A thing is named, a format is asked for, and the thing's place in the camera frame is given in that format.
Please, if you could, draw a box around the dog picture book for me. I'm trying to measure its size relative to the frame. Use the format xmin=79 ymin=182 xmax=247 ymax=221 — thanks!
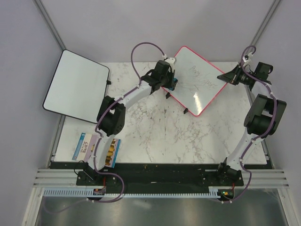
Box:
xmin=72 ymin=133 xmax=121 ymax=168

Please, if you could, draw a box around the pink framed whiteboard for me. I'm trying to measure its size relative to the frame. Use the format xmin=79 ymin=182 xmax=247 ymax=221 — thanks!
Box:
xmin=163 ymin=46 xmax=226 ymax=117

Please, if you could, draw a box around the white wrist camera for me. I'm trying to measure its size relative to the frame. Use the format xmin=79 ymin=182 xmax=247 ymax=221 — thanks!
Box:
xmin=243 ymin=52 xmax=253 ymax=67
xmin=162 ymin=54 xmax=176 ymax=72

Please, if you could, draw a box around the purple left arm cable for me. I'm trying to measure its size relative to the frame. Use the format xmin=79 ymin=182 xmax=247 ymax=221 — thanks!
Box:
xmin=43 ymin=41 xmax=166 ymax=214

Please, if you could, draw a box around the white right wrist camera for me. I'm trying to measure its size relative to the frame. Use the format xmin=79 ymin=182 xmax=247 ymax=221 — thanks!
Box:
xmin=243 ymin=52 xmax=253 ymax=67

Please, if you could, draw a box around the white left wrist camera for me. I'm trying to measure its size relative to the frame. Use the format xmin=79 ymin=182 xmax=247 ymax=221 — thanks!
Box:
xmin=162 ymin=54 xmax=176 ymax=72

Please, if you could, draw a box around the light blue cable duct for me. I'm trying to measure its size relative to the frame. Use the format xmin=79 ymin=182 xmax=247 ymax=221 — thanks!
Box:
xmin=43 ymin=187 xmax=221 ymax=198

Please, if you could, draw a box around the blue bone-shaped eraser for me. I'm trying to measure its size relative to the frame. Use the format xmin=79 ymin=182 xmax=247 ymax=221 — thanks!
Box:
xmin=169 ymin=78 xmax=178 ymax=91

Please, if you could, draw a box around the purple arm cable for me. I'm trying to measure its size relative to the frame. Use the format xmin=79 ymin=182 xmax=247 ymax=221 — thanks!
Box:
xmin=217 ymin=45 xmax=277 ymax=205
xmin=43 ymin=41 xmax=166 ymax=214

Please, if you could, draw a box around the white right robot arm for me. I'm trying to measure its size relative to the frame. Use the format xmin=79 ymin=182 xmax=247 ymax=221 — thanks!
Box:
xmin=215 ymin=62 xmax=287 ymax=186

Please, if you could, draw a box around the black framed whiteboard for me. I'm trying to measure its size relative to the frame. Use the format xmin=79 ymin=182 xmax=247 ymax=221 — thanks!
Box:
xmin=42 ymin=50 xmax=110 ymax=123

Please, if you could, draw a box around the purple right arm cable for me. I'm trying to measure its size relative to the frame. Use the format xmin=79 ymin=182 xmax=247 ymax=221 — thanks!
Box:
xmin=217 ymin=45 xmax=277 ymax=205

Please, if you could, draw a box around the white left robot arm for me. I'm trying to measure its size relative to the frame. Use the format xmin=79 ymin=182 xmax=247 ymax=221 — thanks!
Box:
xmin=87 ymin=57 xmax=178 ymax=185

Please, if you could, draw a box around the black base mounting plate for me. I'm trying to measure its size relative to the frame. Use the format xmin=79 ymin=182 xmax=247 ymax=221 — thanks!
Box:
xmin=76 ymin=163 xmax=244 ymax=193

